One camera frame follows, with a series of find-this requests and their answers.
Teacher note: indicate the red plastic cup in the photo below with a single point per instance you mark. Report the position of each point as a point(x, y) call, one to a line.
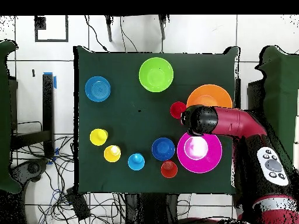
point(176, 109)

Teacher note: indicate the green plastic bowl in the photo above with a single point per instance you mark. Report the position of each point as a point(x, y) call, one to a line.
point(156, 74)

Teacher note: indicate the light blue plastic bowl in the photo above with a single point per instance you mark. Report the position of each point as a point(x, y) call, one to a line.
point(97, 89)

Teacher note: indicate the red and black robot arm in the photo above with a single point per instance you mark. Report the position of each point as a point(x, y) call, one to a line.
point(233, 121)

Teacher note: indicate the dark green table cloth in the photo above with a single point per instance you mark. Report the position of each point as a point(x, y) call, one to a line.
point(130, 121)

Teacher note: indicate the dark blue plastic bowl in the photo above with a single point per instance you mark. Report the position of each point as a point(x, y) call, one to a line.
point(163, 149)

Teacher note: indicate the light blue plastic cup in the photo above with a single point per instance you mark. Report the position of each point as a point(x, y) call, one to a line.
point(136, 162)

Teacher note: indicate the yellow plastic cup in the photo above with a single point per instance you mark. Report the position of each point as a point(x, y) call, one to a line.
point(112, 155)
point(98, 137)

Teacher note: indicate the orange plastic cup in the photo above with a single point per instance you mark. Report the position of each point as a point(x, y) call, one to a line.
point(169, 169)

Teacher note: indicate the large yellow-orange plastic bowl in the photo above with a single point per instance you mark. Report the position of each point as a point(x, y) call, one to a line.
point(210, 95)

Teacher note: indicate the large pink plastic bowl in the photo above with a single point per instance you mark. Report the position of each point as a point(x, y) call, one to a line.
point(203, 165)

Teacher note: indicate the black stand leg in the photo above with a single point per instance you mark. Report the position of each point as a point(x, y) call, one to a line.
point(162, 28)
point(108, 30)

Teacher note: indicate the blue tape strip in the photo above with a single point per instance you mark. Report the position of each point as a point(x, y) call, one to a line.
point(55, 81)

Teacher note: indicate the black power strip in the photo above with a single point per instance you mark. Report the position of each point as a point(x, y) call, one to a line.
point(78, 204)

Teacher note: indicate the green cloth side table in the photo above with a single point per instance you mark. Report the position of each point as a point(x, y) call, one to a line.
point(280, 81)
point(4, 116)

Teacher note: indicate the black stand post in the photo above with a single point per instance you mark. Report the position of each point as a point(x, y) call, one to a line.
point(48, 105)

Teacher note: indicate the black square floor frame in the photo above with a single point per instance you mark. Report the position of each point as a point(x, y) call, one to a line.
point(39, 23)

